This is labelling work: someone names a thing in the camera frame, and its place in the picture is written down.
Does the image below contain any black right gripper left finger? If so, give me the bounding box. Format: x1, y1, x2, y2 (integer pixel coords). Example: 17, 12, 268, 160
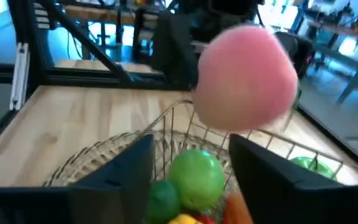
0, 134, 155, 224

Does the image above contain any round woven straw placemat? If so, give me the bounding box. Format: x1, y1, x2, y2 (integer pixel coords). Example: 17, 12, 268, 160
42, 129, 358, 224

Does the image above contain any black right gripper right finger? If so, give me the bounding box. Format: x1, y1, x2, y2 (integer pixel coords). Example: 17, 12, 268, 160
228, 133, 358, 224

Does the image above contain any black table frame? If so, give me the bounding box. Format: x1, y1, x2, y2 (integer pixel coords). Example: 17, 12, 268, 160
0, 0, 358, 170

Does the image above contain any wooden workbench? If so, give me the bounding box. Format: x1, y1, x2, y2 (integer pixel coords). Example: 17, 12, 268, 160
63, 4, 158, 26

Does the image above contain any pink peach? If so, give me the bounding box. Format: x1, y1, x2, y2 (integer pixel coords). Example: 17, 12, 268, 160
192, 24, 300, 132

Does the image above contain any dark green lime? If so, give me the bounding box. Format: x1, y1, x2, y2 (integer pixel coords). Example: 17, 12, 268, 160
144, 180, 181, 224

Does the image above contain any gold wire basket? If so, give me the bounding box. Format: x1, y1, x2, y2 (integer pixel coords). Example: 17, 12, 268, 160
135, 99, 344, 224

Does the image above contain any green plastic apple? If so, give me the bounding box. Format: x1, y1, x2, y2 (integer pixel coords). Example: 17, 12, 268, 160
168, 149, 226, 212
290, 156, 335, 180

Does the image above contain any red yellow apple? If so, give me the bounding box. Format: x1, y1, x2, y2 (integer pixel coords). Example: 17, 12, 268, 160
168, 213, 217, 224

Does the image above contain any silver aluminium profile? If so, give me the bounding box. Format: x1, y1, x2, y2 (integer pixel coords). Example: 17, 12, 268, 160
10, 42, 30, 111

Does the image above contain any red yellow mango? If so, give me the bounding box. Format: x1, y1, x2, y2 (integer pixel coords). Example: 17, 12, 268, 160
222, 192, 254, 224

